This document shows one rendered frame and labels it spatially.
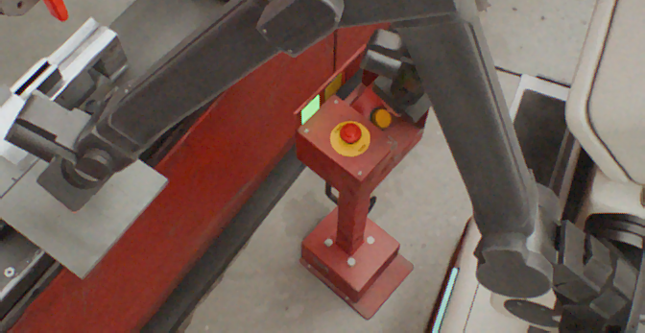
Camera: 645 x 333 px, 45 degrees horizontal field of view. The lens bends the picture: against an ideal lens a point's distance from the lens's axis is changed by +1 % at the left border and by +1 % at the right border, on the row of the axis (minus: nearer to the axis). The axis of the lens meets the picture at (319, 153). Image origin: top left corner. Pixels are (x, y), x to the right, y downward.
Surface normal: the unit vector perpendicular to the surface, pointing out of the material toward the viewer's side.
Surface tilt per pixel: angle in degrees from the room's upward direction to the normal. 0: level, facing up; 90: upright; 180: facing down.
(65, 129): 31
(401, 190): 0
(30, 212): 0
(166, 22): 0
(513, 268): 81
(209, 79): 83
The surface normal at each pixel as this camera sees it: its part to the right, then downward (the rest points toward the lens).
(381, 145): 0.00, -0.45
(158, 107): -0.29, 0.75
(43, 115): 0.44, -0.43
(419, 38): -0.23, 0.88
